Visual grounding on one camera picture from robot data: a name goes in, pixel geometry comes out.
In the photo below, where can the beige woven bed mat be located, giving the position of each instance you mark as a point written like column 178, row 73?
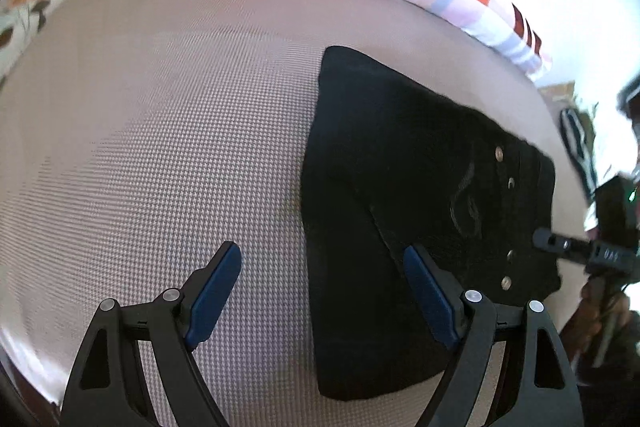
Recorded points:
column 175, row 132

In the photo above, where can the dark striped cloth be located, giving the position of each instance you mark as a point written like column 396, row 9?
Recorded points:
column 580, row 152

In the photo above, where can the black pants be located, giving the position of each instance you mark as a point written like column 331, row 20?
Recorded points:
column 400, row 207

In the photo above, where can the floral pillow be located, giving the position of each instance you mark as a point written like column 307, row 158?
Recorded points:
column 30, row 12

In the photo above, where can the person's right hand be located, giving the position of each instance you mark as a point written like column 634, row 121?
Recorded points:
column 595, row 307

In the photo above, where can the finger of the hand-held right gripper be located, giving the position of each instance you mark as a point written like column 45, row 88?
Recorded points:
column 562, row 246

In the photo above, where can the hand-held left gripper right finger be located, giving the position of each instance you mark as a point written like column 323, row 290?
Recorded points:
column 430, row 302

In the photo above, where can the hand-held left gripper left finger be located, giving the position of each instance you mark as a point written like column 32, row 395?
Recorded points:
column 215, row 297

